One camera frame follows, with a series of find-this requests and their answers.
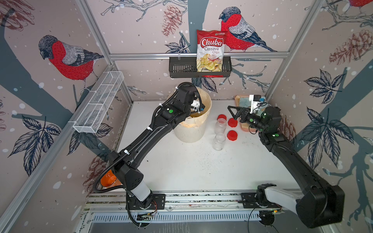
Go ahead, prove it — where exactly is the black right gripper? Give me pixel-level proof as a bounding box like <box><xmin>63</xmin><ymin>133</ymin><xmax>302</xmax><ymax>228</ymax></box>
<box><xmin>228</xmin><ymin>105</ymin><xmax>268</xmax><ymax>134</ymax></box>

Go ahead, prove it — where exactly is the red jar lid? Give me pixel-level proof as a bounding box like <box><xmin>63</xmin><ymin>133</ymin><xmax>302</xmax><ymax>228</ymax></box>
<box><xmin>227</xmin><ymin>130</ymin><xmax>238</xmax><ymax>141</ymax></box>
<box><xmin>217</xmin><ymin>114</ymin><xmax>227</xmax><ymax>120</ymax></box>
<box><xmin>227</xmin><ymin>118</ymin><xmax>238</xmax><ymax>128</ymax></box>

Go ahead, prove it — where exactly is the glass jar with tea leaves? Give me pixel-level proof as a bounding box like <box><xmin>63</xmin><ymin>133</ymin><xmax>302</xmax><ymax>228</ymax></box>
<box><xmin>214</xmin><ymin>118</ymin><xmax>227</xmax><ymax>134</ymax></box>

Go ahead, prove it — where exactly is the red-lidded glass jar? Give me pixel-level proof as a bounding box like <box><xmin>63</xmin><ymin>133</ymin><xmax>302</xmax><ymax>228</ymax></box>
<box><xmin>212</xmin><ymin>133</ymin><xmax>226</xmax><ymax>151</ymax></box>

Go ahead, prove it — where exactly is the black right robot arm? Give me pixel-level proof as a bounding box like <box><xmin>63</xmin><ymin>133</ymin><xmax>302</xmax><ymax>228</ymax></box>
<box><xmin>232</xmin><ymin>106</ymin><xmax>345</xmax><ymax>228</ymax></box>

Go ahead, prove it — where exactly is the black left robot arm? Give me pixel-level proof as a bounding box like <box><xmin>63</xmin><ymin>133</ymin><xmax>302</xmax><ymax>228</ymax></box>
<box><xmin>103</xmin><ymin>82</ymin><xmax>205</xmax><ymax>209</ymax></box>

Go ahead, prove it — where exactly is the pink plastic tray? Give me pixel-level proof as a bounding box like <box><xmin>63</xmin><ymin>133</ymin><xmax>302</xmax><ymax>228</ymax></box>
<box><xmin>235</xmin><ymin>95</ymin><xmax>268</xmax><ymax>134</ymax></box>

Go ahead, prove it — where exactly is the yellowish bin liner bag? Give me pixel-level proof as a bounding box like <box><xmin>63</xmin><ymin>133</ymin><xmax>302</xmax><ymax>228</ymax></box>
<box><xmin>180</xmin><ymin>87</ymin><xmax>212</xmax><ymax>128</ymax></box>

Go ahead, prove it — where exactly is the cream waste bin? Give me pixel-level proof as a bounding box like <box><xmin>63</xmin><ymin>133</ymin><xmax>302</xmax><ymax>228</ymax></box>
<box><xmin>167</xmin><ymin>86</ymin><xmax>212</xmax><ymax>143</ymax></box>

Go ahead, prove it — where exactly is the Chuba cassava chips bag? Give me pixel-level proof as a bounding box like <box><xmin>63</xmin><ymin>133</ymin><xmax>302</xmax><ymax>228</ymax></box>
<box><xmin>196</xmin><ymin>30</ymin><xmax>226</xmax><ymax>72</ymax></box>

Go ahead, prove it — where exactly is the orange cup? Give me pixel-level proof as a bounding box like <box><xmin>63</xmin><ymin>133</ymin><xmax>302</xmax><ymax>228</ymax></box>
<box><xmin>100</xmin><ymin>170</ymin><xmax>122</xmax><ymax>189</ymax></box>

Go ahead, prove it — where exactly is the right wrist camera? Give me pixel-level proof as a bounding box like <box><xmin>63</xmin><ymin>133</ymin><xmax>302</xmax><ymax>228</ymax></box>
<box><xmin>249</xmin><ymin>95</ymin><xmax>268</xmax><ymax>114</ymax></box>

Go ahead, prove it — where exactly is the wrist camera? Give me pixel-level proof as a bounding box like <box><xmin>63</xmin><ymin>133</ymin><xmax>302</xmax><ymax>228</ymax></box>
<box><xmin>190</xmin><ymin>100</ymin><xmax>201</xmax><ymax>114</ymax></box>
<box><xmin>249</xmin><ymin>95</ymin><xmax>268</xmax><ymax>114</ymax></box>

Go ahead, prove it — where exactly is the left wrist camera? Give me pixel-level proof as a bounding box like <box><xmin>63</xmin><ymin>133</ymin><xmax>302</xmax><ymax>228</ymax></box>
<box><xmin>190</xmin><ymin>100</ymin><xmax>201</xmax><ymax>114</ymax></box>

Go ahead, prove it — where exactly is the black wall basket shelf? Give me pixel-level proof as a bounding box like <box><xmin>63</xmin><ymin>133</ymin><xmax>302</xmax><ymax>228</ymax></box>
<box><xmin>169</xmin><ymin>57</ymin><xmax>232</xmax><ymax>78</ymax></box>

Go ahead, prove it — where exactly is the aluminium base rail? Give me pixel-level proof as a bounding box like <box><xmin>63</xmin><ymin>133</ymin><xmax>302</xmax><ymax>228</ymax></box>
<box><xmin>78</xmin><ymin>190</ymin><xmax>324</xmax><ymax>225</ymax></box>

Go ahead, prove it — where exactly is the white wire mesh basket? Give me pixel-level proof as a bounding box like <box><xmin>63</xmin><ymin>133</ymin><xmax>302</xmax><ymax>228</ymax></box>
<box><xmin>73</xmin><ymin>71</ymin><xmax>124</xmax><ymax>134</ymax></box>

